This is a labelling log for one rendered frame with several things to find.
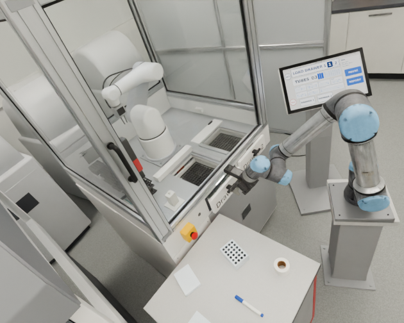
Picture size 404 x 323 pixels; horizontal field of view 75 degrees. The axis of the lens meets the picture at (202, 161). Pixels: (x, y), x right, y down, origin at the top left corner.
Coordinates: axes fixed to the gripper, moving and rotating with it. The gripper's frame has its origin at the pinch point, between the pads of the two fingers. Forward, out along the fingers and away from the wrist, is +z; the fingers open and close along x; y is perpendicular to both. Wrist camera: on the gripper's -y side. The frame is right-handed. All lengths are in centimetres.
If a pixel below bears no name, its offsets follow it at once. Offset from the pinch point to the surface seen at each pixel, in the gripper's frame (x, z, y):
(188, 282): -51, 8, 13
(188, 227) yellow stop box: -32.3, 3.6, -4.3
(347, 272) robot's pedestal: 24, 32, 93
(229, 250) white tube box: -27.3, 1.8, 18.6
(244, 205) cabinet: 14.6, 35.5, 14.9
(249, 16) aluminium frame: 49, -53, -47
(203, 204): -16.6, 5.6, -6.0
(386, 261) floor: 51, 32, 114
